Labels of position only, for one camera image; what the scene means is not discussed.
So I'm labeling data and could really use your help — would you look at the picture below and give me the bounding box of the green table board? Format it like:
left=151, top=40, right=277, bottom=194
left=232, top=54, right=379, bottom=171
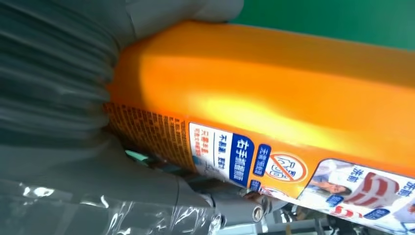
left=229, top=0, right=415, bottom=51

